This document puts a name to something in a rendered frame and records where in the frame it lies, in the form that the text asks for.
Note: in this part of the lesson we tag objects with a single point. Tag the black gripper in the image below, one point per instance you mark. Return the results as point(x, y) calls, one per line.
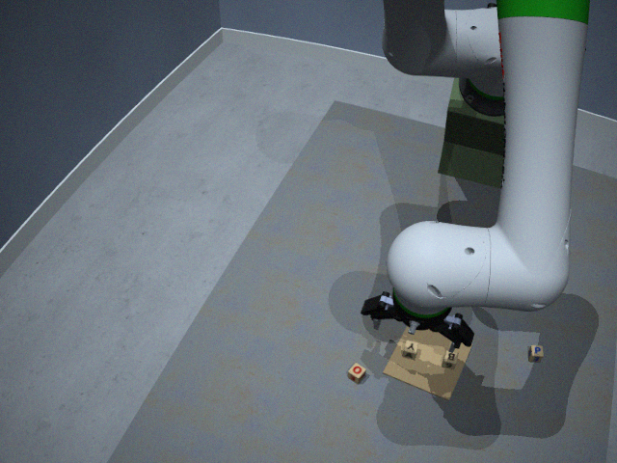
point(461, 331)

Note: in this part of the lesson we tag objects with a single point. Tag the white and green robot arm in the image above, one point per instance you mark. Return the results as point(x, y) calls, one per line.
point(521, 263)

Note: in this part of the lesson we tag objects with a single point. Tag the tan square mat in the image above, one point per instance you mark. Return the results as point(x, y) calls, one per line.
point(425, 372)

